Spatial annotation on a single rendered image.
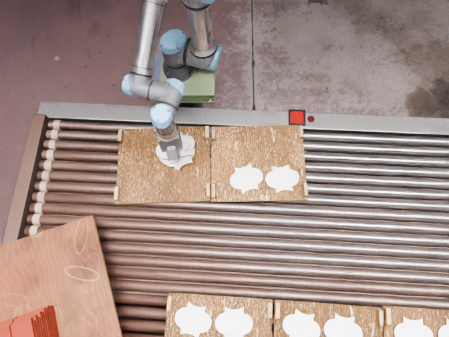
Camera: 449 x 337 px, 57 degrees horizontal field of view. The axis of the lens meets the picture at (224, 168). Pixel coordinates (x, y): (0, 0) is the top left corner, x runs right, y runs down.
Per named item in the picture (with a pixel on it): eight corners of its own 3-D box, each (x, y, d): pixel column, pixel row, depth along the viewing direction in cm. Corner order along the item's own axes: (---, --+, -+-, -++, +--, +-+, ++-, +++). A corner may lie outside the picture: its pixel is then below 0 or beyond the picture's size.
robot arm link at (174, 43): (168, 42, 189) (163, 23, 176) (196, 49, 187) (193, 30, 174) (159, 64, 185) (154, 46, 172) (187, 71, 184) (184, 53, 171)
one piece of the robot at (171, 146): (156, 151, 150) (163, 166, 165) (180, 146, 150) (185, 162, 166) (152, 122, 154) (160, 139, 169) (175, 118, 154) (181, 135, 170)
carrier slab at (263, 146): (211, 128, 188) (211, 126, 186) (301, 126, 187) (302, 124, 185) (211, 202, 176) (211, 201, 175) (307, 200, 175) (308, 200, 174)
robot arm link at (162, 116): (175, 103, 142) (166, 125, 139) (179, 118, 152) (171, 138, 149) (153, 98, 142) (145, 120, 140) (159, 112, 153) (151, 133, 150)
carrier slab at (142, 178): (120, 130, 189) (119, 129, 187) (209, 127, 188) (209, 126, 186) (115, 204, 177) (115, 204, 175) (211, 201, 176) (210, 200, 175)
